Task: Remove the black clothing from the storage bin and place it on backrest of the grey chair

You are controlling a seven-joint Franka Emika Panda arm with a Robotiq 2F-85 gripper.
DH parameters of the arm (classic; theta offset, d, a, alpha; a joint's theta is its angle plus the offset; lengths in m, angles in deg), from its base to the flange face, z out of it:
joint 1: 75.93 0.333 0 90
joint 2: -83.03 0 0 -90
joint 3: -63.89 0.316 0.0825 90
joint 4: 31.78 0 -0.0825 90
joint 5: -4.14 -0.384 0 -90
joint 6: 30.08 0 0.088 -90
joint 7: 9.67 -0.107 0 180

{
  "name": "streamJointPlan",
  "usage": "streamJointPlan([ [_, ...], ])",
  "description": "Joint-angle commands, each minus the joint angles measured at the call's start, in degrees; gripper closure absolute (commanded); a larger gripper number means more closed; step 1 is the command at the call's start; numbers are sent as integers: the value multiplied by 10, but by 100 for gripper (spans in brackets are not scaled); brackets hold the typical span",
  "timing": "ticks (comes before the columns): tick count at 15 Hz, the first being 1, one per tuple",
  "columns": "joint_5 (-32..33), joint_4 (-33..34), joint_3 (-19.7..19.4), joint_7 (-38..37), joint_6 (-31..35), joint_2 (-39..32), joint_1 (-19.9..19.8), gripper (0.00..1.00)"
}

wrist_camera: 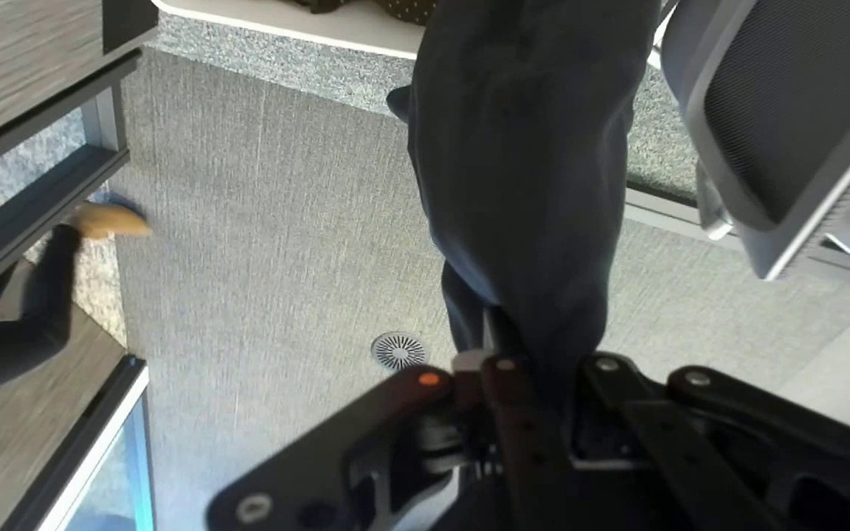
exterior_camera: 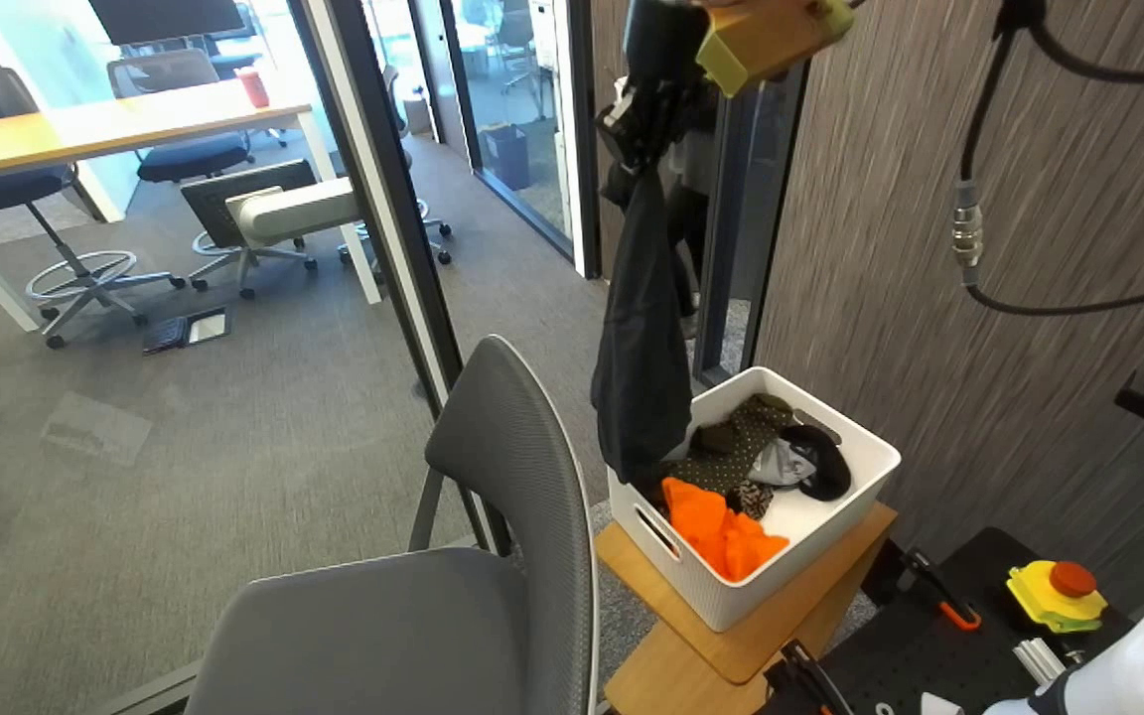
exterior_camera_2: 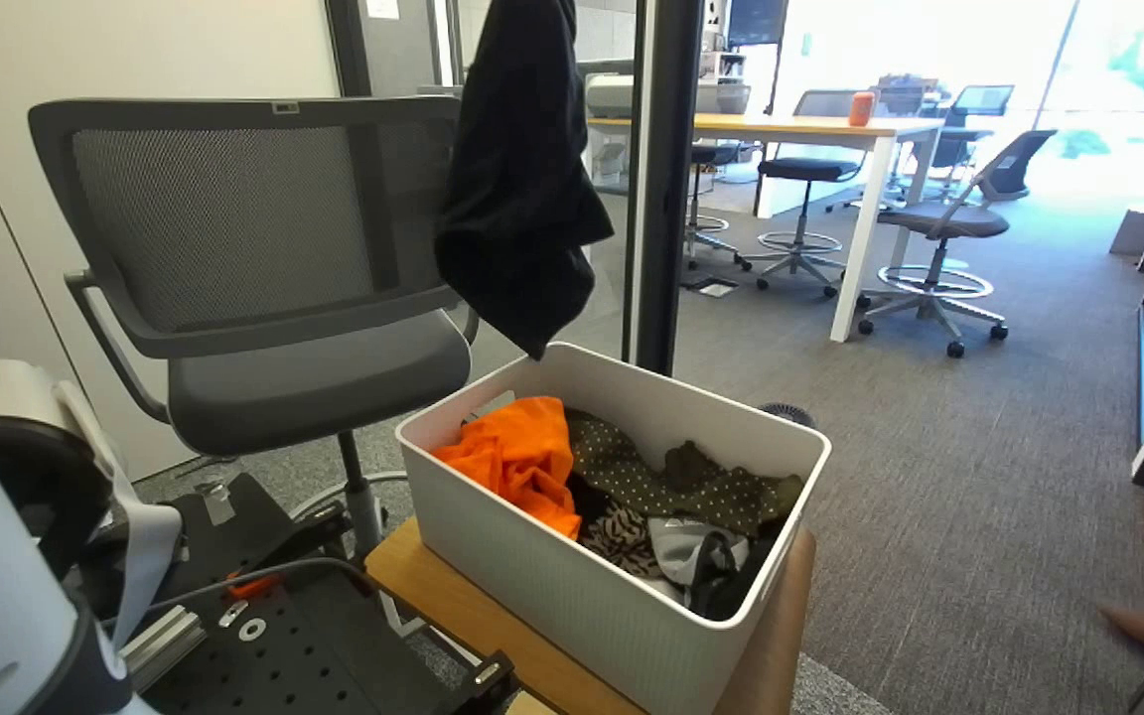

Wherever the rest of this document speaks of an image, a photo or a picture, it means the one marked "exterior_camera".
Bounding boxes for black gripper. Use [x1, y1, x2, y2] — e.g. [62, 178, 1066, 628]
[602, 0, 713, 176]

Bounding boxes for olive patterned clothing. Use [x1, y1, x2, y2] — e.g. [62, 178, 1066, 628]
[672, 388, 801, 515]

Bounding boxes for grey and black clothing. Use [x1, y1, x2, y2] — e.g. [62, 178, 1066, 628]
[742, 416, 858, 510]

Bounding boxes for orange clothing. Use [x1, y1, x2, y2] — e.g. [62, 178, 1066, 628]
[659, 474, 795, 584]

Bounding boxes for light grey office chair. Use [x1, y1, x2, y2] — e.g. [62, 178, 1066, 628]
[180, 157, 366, 298]

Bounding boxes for grey mesh office chair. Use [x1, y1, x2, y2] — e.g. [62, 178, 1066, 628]
[184, 333, 602, 715]

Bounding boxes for dark blue stool chair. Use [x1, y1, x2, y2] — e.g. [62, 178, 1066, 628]
[104, 49, 262, 188]

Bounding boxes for white plastic storage bin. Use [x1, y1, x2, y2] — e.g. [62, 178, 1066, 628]
[602, 364, 905, 635]

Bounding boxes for tan block with yellow trim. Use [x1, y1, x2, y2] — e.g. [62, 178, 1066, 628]
[690, 0, 863, 105]

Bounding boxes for black vertical pillar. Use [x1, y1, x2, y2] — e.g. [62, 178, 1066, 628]
[288, 0, 472, 416]

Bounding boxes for red orange cup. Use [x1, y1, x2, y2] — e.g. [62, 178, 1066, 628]
[237, 66, 272, 114]

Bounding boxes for computer monitor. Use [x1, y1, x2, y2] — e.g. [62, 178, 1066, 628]
[87, 0, 250, 49]

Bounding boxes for small black white floor item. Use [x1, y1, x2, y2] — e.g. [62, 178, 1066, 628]
[147, 306, 234, 356]

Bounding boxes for light wooden stand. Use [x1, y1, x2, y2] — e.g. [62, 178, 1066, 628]
[596, 501, 903, 715]

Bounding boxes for wood top white leg table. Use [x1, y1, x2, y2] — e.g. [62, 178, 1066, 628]
[0, 74, 384, 333]

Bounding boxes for yellow red emergency stop button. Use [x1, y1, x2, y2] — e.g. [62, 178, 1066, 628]
[1003, 555, 1113, 635]

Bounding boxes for thick black cable metal connector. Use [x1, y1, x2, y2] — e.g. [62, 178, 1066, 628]
[950, 0, 1144, 319]

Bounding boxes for orange handled tool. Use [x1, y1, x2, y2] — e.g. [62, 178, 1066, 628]
[905, 552, 983, 635]

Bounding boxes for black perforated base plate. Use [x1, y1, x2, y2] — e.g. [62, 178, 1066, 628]
[762, 523, 1138, 715]

